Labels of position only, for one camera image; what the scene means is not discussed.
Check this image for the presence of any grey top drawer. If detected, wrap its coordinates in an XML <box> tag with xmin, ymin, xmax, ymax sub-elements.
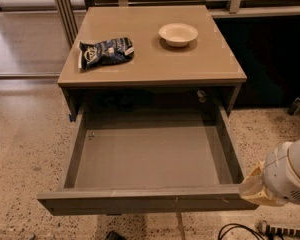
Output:
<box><xmin>37</xmin><ymin>104</ymin><xmax>254</xmax><ymax>216</ymax></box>

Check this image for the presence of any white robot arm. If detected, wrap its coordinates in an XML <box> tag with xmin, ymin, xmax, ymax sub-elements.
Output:
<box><xmin>239</xmin><ymin>139</ymin><xmax>300</xmax><ymax>206</ymax></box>

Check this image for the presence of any grey drawer cabinet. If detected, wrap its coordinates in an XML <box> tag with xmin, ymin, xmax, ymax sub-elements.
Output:
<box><xmin>58</xmin><ymin>5</ymin><xmax>246</xmax><ymax>115</ymax></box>

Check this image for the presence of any white power strip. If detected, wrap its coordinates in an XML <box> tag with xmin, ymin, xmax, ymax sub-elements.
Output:
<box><xmin>257</xmin><ymin>221</ymin><xmax>300</xmax><ymax>238</ymax></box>

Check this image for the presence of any small black device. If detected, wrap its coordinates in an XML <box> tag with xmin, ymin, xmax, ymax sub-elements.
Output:
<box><xmin>287</xmin><ymin>96</ymin><xmax>300</xmax><ymax>116</ymax></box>

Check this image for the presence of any dark object on floor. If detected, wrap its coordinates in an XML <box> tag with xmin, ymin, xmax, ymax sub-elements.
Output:
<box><xmin>105</xmin><ymin>231</ymin><xmax>127</xmax><ymax>240</ymax></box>

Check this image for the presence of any white bowl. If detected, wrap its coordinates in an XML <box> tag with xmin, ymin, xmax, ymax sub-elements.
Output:
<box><xmin>158</xmin><ymin>23</ymin><xmax>198</xmax><ymax>47</ymax></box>

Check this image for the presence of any blue chip bag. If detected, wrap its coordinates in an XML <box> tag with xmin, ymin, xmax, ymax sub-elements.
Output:
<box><xmin>78</xmin><ymin>37</ymin><xmax>134</xmax><ymax>70</ymax></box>

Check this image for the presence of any black cable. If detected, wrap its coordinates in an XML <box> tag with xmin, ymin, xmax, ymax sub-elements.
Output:
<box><xmin>217</xmin><ymin>223</ymin><xmax>265</xmax><ymax>240</ymax></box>

